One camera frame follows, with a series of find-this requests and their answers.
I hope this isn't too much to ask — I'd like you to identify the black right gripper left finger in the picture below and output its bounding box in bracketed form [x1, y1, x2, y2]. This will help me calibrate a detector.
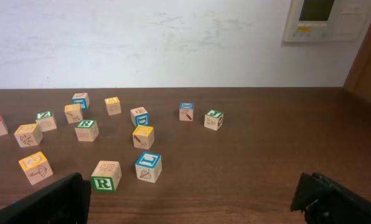
[0, 172, 92, 224]

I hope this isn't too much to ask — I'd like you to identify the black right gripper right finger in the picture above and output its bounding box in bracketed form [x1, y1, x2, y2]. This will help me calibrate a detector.
[290, 172, 371, 224]

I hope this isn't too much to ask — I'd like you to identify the green R wooden block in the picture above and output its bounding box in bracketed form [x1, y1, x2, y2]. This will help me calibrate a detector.
[75, 119, 99, 142]

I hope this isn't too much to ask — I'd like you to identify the green R side block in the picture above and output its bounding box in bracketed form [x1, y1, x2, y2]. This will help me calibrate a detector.
[91, 161, 122, 192]

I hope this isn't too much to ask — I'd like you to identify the yellow umbrella wooden block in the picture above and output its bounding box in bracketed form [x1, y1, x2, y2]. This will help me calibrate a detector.
[19, 152, 54, 185]

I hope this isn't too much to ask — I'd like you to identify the yellow crab wooden block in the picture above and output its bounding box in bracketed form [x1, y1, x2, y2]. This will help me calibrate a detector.
[14, 123, 43, 147]

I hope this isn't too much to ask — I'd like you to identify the green Z wooden block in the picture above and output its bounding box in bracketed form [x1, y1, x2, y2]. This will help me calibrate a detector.
[35, 111, 57, 132]

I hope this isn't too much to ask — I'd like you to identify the blue L wooden block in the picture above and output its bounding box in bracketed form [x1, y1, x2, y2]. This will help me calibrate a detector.
[135, 152, 162, 183]

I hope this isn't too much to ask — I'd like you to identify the yellow pencil wooden block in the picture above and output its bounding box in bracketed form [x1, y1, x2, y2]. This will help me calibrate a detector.
[133, 125, 154, 150]

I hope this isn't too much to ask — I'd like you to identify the blue side wooden block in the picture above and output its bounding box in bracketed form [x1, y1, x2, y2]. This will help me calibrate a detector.
[72, 93, 90, 110]

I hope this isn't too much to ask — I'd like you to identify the yellow top wooden block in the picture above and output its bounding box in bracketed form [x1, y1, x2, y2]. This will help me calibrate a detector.
[105, 96, 121, 116]

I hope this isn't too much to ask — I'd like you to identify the blue D wooden block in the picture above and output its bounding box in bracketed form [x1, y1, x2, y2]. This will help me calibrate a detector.
[130, 107, 151, 127]

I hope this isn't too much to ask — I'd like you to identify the green J wooden block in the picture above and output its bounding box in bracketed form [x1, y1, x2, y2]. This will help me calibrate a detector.
[204, 110, 223, 131]

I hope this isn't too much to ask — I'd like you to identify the blue X wooden block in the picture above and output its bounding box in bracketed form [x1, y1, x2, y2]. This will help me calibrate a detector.
[179, 102, 194, 121]

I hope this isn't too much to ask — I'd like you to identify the white wall control panel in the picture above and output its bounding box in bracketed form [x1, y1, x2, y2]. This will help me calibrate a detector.
[283, 0, 371, 43]

